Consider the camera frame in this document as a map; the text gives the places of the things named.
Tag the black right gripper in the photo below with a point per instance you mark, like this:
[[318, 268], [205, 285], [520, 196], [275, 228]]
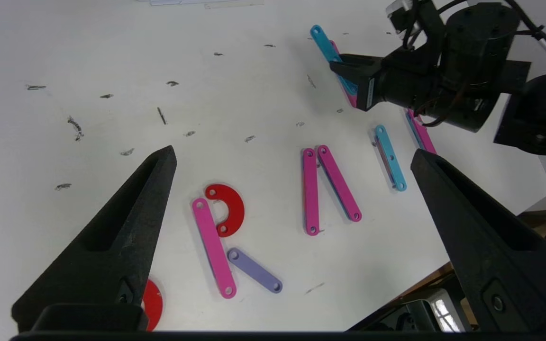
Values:
[[379, 87]]

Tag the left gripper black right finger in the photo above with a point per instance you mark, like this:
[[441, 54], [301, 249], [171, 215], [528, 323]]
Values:
[[500, 255]]

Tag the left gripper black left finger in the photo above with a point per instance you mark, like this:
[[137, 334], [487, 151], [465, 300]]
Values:
[[112, 246]]

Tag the narrow pink bar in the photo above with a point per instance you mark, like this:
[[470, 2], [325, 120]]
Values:
[[352, 100]]

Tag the dark blue bar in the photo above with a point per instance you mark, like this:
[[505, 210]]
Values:
[[325, 45]]

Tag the long pink bar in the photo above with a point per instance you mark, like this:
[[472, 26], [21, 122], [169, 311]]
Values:
[[213, 248], [339, 182], [423, 135], [311, 192]]

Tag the small red curved piece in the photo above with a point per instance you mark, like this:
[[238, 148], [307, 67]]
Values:
[[237, 208]]

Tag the short purple bar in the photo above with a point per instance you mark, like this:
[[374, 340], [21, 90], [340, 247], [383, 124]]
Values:
[[254, 271]]

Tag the black robot base chassis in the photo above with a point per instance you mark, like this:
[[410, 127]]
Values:
[[410, 312]]

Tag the large red curved piece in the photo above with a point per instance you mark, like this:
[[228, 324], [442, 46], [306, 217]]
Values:
[[153, 303]]

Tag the long light blue bar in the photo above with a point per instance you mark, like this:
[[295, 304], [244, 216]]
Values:
[[390, 158]]

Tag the black right camera mount bracket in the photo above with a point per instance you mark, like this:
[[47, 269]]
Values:
[[427, 23]]

